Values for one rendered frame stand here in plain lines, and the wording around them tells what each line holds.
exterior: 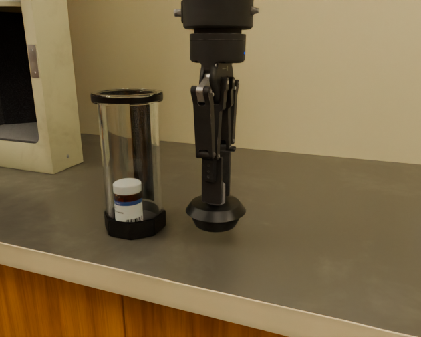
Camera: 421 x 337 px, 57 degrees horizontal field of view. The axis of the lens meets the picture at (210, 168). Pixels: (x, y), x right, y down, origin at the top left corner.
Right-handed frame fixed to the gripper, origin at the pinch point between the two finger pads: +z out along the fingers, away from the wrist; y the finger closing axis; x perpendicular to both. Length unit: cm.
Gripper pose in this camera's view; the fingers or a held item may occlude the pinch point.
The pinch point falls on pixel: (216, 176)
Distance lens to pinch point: 57.8
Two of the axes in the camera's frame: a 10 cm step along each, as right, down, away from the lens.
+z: -0.1, 9.5, 3.0
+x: 9.3, 1.1, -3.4
